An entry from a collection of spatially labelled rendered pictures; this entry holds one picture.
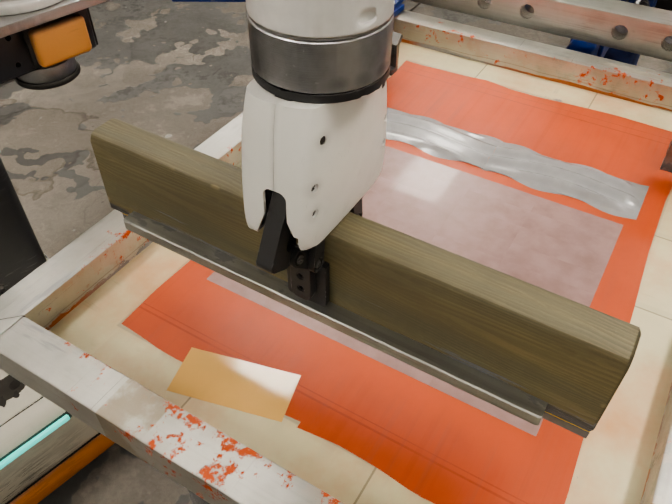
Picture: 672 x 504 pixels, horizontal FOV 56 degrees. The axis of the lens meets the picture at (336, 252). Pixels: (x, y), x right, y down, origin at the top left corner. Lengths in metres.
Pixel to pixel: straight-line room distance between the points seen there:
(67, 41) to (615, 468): 0.69
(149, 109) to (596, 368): 2.57
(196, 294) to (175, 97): 2.29
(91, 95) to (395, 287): 2.68
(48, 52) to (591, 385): 0.64
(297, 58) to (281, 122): 0.03
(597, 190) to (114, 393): 0.56
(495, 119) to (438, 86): 0.11
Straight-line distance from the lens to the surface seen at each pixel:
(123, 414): 0.53
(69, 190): 2.47
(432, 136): 0.83
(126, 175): 0.52
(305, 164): 0.34
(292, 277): 0.43
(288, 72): 0.32
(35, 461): 1.52
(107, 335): 0.63
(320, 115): 0.33
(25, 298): 0.64
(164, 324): 0.62
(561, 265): 0.69
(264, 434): 0.54
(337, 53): 0.32
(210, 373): 0.58
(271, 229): 0.37
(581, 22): 1.04
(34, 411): 1.48
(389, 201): 0.73
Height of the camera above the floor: 1.42
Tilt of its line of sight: 44 degrees down
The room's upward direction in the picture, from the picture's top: straight up
